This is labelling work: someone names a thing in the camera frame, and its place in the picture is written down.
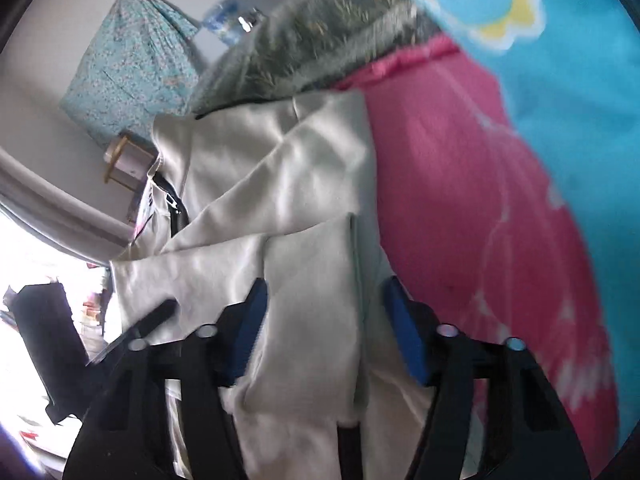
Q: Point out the cream zip jacket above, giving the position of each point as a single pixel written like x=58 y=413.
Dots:
x=300 y=185

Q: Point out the grey floral pillow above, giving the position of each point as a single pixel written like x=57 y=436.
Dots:
x=320 y=45

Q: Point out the pink fleece blanket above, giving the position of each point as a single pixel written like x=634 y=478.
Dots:
x=475 y=210

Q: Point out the teal floral hanging cloth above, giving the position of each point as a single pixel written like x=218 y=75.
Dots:
x=125 y=70

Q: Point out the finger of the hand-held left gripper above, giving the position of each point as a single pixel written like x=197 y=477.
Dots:
x=155 y=312

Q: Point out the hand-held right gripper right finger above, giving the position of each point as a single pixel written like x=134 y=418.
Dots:
x=407 y=335

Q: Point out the blue water jug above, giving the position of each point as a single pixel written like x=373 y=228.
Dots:
x=225 y=22

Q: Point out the white box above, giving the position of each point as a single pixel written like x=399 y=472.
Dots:
x=137 y=162

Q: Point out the grey curtain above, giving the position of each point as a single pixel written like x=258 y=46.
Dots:
x=60 y=195

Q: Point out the wooden chair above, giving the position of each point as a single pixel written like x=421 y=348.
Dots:
x=117 y=152

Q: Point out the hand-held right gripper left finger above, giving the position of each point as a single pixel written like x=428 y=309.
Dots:
x=247 y=330

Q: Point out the blue cartoon quilt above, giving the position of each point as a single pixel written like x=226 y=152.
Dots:
x=575 y=85

